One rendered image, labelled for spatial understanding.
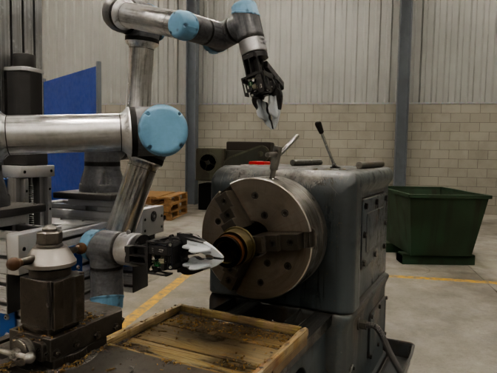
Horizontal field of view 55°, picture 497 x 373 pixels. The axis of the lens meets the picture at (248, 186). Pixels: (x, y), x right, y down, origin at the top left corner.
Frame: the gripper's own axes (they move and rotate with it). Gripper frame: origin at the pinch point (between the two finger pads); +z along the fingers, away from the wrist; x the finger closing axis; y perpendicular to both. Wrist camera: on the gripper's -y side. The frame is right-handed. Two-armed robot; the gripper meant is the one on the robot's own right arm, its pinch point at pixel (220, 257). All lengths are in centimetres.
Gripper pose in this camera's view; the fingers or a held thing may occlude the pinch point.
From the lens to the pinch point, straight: 102.8
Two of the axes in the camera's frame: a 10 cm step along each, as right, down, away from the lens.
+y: -4.5, 0.7, -8.9
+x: 0.0, -10.0, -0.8
